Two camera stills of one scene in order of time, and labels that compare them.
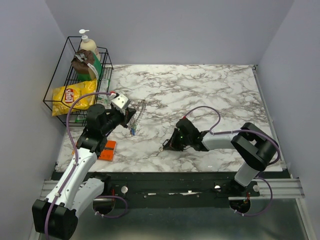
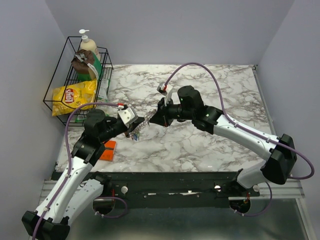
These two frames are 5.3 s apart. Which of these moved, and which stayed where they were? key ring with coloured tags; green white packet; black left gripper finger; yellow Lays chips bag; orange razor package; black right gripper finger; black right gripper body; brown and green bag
Moved: black right gripper body; black right gripper finger; black left gripper finger; key ring with coloured tags
Stayed: brown and green bag; orange razor package; green white packet; yellow Lays chips bag
